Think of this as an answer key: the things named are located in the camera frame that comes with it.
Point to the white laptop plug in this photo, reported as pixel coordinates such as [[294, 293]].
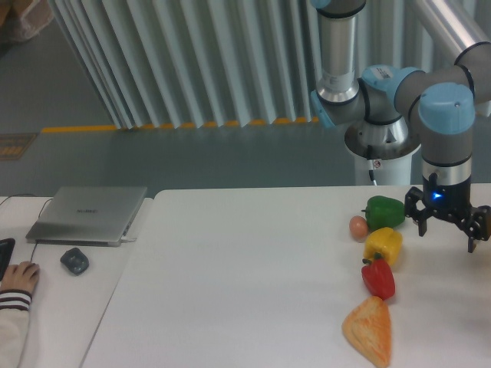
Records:
[[128, 240]]

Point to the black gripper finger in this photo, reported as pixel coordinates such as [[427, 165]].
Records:
[[476, 225], [419, 216]]

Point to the brown egg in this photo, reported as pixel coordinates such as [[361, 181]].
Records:
[[358, 227]]

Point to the yellow bell pepper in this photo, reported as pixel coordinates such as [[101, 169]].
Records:
[[385, 241]]

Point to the dark grey 3D mouse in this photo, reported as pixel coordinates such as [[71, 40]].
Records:
[[75, 261]]

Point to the green bell pepper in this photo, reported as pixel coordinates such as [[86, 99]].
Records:
[[382, 211]]

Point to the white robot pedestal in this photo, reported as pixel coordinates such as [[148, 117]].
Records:
[[383, 166]]

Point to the person's hand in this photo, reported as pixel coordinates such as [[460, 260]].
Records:
[[21, 277]]

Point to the white folding partition screen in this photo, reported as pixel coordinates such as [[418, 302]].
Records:
[[235, 62]]

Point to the striped cuff sleeve forearm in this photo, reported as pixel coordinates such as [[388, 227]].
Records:
[[15, 305]]

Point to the red bell pepper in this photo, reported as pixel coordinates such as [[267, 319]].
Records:
[[378, 278]]

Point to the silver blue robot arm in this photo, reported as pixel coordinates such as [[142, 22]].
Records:
[[392, 113]]

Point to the orange bread slice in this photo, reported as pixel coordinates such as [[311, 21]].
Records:
[[368, 329]]

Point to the black keyboard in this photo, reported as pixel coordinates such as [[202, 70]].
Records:
[[6, 249]]

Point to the silver closed laptop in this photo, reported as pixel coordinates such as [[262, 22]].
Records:
[[88, 215]]

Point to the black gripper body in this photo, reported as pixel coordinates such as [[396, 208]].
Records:
[[447, 203]]

